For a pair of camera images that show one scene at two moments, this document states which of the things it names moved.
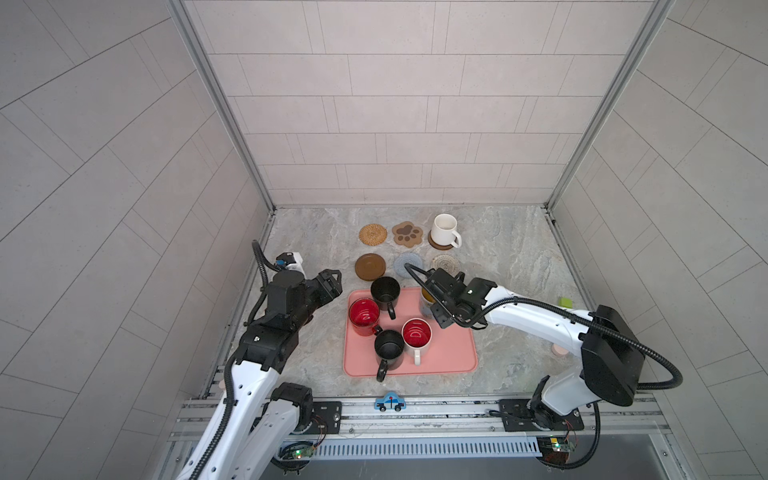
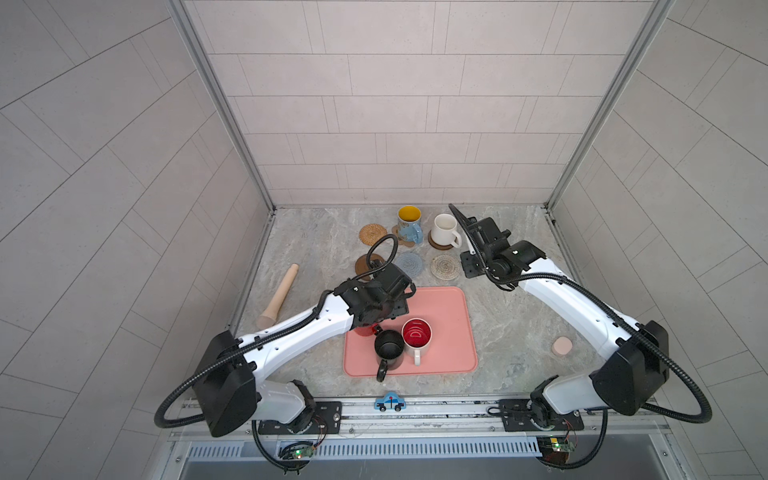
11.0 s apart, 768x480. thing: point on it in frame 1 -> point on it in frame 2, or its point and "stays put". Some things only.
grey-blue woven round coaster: [410, 258] stays put
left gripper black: [332, 289] -> [401, 306]
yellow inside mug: [426, 302] -> [409, 221]
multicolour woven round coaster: [446, 262] stays put
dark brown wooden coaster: [370, 266] stays put
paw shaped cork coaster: [407, 234] stays put
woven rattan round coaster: [373, 235] stays put
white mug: [443, 230] stays put
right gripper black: [440, 321] -> [466, 268]
